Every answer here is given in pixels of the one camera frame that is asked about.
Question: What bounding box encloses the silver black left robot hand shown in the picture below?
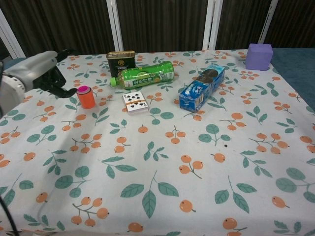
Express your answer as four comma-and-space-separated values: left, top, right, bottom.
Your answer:
4, 49, 78, 99

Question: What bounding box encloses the pink plastic cup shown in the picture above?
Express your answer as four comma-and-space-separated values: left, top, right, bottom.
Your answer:
76, 85, 91, 95

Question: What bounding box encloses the orange plastic cup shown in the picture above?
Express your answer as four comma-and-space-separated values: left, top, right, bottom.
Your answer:
76, 88, 95, 110

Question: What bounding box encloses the black rectangular tin can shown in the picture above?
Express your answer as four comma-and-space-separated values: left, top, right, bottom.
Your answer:
106, 50, 136, 78

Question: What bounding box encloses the deck of playing cards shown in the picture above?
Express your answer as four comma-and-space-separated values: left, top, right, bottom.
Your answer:
122, 90, 150, 116

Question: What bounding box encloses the green tea plastic bottle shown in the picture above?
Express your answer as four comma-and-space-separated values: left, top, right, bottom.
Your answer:
109, 60, 176, 90

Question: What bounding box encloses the floral fruit print tablecloth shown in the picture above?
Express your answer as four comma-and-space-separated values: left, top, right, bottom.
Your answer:
0, 49, 315, 236

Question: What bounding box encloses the blue cookie package box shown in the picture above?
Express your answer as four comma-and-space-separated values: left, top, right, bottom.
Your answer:
179, 63, 226, 113

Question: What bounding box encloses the purple foam cube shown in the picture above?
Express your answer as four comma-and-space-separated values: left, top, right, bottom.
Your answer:
245, 43, 274, 72

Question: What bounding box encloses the teal table cover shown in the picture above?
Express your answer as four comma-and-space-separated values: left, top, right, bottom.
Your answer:
0, 47, 315, 111

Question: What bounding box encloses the white metal frame post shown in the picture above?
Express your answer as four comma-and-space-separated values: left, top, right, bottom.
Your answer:
257, 0, 280, 44
201, 0, 223, 50
0, 7, 26, 59
106, 0, 124, 53

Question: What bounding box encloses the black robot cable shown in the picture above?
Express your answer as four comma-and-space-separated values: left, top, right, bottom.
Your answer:
0, 196, 20, 236

